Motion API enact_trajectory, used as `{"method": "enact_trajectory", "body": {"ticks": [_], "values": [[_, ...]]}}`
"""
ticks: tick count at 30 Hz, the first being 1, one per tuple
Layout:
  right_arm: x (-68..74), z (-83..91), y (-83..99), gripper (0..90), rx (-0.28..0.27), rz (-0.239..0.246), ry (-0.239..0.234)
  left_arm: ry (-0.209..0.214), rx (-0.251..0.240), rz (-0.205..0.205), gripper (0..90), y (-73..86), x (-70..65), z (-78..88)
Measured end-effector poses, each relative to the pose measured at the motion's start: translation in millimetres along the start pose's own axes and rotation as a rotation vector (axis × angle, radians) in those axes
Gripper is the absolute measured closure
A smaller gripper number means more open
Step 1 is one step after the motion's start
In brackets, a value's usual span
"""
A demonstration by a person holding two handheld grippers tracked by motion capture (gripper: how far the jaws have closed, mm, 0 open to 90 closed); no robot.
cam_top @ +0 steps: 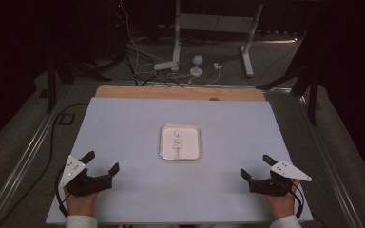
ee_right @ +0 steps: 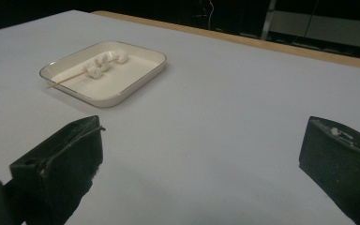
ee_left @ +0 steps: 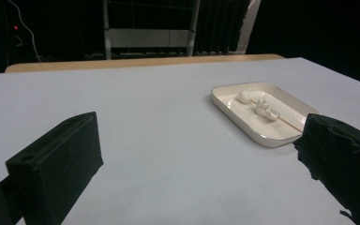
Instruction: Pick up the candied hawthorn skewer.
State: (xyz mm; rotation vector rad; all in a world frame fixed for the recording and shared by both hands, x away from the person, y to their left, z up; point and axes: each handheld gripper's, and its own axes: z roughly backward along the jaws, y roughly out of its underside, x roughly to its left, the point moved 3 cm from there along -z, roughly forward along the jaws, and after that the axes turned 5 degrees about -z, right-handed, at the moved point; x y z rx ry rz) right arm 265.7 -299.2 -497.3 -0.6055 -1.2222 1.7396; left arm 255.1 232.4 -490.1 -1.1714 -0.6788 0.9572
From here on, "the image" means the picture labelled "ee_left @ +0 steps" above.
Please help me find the thin wooden skewer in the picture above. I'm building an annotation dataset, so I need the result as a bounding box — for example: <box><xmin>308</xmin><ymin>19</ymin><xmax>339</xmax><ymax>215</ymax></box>
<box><xmin>276</xmin><ymin>115</ymin><xmax>304</xmax><ymax>133</ymax></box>

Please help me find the white metal post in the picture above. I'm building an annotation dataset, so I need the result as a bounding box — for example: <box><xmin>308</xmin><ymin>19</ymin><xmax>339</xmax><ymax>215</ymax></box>
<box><xmin>235</xmin><ymin>0</ymin><xmax>263</xmax><ymax>54</ymax></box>

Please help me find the white metal stand frame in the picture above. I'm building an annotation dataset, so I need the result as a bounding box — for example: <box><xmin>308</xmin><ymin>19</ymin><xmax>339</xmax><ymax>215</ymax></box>
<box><xmin>102</xmin><ymin>0</ymin><xmax>201</xmax><ymax>61</ymax></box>

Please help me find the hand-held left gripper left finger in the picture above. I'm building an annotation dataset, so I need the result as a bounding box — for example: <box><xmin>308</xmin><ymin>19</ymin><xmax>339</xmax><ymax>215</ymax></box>
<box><xmin>5</xmin><ymin>111</ymin><xmax>104</xmax><ymax>225</ymax></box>

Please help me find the white cable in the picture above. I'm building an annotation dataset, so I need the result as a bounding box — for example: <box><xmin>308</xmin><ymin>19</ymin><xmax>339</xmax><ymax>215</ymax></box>
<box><xmin>7</xmin><ymin>0</ymin><xmax>42</xmax><ymax>63</ymax></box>

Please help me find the pale blue table sheet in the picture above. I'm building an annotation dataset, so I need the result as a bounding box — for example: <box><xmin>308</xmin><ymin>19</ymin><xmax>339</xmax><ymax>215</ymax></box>
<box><xmin>0</xmin><ymin>56</ymin><xmax>360</xmax><ymax>225</ymax></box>

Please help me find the white rectangular tray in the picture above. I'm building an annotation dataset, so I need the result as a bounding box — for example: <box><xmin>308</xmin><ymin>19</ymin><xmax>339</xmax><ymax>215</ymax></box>
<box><xmin>210</xmin><ymin>82</ymin><xmax>323</xmax><ymax>149</ymax></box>

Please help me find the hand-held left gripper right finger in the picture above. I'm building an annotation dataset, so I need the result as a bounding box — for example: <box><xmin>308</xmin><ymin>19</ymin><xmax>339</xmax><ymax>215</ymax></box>
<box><xmin>292</xmin><ymin>112</ymin><xmax>360</xmax><ymax>225</ymax></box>

